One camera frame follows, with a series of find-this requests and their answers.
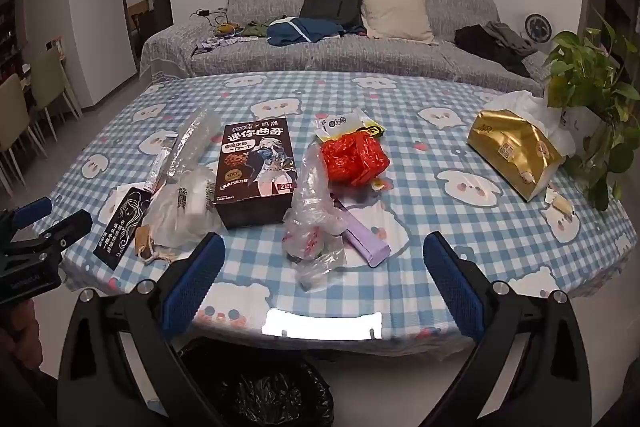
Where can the purple wrapper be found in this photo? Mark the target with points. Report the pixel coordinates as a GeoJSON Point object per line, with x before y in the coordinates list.
{"type": "Point", "coordinates": [362, 237]}

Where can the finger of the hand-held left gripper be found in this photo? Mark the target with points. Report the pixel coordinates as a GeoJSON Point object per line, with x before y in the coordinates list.
{"type": "Point", "coordinates": [67, 227]}
{"type": "Point", "coordinates": [31, 210]}

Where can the red plastic bag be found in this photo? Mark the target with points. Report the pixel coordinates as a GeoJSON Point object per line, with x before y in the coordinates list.
{"type": "Point", "coordinates": [355, 159]}

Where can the blue jacket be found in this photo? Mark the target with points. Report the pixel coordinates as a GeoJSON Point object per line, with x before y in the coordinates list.
{"type": "Point", "coordinates": [300, 32]}

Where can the green potted plant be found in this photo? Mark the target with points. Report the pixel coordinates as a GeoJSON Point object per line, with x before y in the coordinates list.
{"type": "Point", "coordinates": [595, 77]}

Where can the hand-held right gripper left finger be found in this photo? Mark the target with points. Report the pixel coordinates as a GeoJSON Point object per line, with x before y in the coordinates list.
{"type": "Point", "coordinates": [192, 282]}

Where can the purple patterned cloth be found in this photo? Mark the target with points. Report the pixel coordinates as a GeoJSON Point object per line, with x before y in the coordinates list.
{"type": "Point", "coordinates": [215, 43]}

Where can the grey garment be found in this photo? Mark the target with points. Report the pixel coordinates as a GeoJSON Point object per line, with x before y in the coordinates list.
{"type": "Point", "coordinates": [510, 34]}

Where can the yellow snack wrapper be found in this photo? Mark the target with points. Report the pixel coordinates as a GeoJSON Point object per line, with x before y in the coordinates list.
{"type": "Point", "coordinates": [345, 124]}

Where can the black garment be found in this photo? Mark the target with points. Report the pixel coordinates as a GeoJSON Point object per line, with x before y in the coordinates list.
{"type": "Point", "coordinates": [480, 43]}

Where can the blue checkered tablecloth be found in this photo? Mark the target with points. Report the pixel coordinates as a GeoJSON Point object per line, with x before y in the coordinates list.
{"type": "Point", "coordinates": [400, 217]}

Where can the clear crumpled plastic bag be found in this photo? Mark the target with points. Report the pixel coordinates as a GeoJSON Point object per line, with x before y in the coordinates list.
{"type": "Point", "coordinates": [312, 217]}

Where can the trash bin with black bag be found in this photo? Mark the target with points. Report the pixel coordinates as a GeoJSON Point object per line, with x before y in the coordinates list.
{"type": "Point", "coordinates": [270, 392]}

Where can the green garment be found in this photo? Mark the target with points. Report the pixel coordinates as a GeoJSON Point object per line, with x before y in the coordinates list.
{"type": "Point", "coordinates": [255, 28]}

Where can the long foil wrapper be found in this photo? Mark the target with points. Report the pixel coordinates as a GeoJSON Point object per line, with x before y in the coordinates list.
{"type": "Point", "coordinates": [161, 164]}

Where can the brown paper scrap with twine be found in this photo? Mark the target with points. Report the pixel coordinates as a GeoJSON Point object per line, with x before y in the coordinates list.
{"type": "Point", "coordinates": [147, 247]}

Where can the grey covered sofa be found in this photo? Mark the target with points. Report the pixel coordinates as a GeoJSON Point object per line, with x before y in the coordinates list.
{"type": "Point", "coordinates": [350, 52]}

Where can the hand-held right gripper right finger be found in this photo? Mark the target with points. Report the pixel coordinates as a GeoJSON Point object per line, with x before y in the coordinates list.
{"type": "Point", "coordinates": [452, 287]}

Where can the round dark fan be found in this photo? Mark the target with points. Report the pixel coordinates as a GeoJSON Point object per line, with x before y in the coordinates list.
{"type": "Point", "coordinates": [539, 28]}

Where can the beige pillow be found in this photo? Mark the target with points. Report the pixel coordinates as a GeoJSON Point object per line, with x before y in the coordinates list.
{"type": "Point", "coordinates": [397, 17]}

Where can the beige dining chair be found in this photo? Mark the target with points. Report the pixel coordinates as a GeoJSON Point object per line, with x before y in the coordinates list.
{"type": "Point", "coordinates": [12, 117]}
{"type": "Point", "coordinates": [50, 77]}

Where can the brown cookie box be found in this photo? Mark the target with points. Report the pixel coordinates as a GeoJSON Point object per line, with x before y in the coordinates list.
{"type": "Point", "coordinates": [257, 172]}

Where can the black backpack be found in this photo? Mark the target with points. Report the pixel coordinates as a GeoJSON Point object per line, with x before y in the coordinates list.
{"type": "Point", "coordinates": [332, 2]}

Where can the white plastic bag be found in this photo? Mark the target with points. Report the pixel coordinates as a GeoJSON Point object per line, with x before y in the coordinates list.
{"type": "Point", "coordinates": [185, 207]}

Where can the gold tissue pack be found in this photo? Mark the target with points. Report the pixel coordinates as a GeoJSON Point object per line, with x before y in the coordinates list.
{"type": "Point", "coordinates": [515, 147]}

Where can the clear bubble wrap bag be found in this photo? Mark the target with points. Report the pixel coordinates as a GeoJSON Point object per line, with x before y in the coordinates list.
{"type": "Point", "coordinates": [195, 137]}

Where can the small cream wrapper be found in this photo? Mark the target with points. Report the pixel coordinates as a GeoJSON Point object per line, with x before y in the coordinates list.
{"type": "Point", "coordinates": [560, 204]}

